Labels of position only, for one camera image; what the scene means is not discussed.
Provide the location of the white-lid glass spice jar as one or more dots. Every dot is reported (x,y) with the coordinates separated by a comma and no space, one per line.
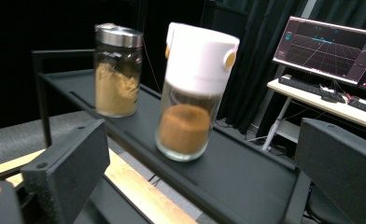
(196,93)

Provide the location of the black two-tier metal rack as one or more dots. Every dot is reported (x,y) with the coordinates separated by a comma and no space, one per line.
(234,177)

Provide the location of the dark curtain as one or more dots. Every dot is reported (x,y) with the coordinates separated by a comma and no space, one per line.
(259,62)

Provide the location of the metal-lid glass spice jar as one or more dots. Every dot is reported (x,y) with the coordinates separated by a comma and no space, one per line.
(118,77)

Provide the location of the large computer monitor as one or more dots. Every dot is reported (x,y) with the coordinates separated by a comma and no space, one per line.
(324,46)

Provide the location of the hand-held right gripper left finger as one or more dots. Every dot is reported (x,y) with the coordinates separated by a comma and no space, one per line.
(75,161)

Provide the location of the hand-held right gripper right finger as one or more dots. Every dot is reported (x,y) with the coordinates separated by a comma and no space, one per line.
(340,161)

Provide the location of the white desk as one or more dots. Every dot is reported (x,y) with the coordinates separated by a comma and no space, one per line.
(327,109)

